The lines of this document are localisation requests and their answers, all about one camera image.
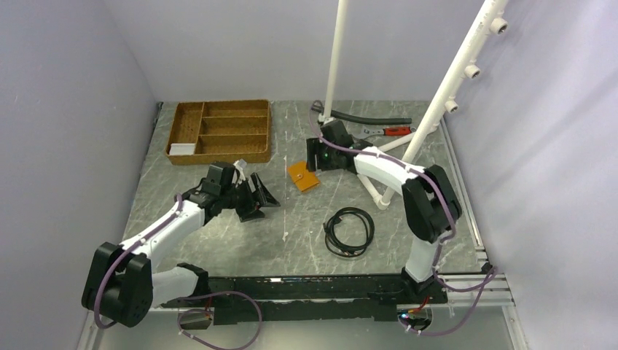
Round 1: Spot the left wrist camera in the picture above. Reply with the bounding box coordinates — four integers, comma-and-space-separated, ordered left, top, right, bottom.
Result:
233, 159, 247, 184

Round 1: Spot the white PVC pipe frame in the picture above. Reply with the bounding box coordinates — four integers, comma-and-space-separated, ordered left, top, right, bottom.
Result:
318, 0, 510, 211

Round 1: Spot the woven brown organizer tray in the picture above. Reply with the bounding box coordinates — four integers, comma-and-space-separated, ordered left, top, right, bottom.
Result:
165, 99, 272, 166

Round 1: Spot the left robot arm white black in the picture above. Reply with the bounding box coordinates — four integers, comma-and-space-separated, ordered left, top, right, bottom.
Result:
82, 160, 280, 329

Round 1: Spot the black foam tube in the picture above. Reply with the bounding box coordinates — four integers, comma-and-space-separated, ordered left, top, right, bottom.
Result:
330, 110, 412, 125

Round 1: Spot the orange card holder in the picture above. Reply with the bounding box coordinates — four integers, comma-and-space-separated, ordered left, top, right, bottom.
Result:
287, 161, 321, 193

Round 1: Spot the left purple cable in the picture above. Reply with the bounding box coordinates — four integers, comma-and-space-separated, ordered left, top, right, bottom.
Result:
93, 192, 263, 350

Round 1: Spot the aluminium rail frame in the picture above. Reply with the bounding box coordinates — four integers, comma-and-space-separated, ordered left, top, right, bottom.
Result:
77, 120, 527, 350

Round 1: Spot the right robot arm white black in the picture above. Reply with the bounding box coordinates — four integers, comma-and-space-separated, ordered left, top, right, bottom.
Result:
305, 120, 462, 303

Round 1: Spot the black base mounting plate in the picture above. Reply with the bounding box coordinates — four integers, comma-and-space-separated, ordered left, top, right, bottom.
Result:
163, 273, 448, 325

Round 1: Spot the white card stack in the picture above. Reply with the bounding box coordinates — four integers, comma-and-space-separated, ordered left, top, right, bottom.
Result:
168, 143, 196, 156

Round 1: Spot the coiled black cable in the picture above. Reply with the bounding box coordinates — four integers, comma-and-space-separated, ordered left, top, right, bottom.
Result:
322, 207, 376, 258

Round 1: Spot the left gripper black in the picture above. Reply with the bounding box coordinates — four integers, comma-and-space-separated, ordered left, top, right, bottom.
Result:
221, 173, 280, 222

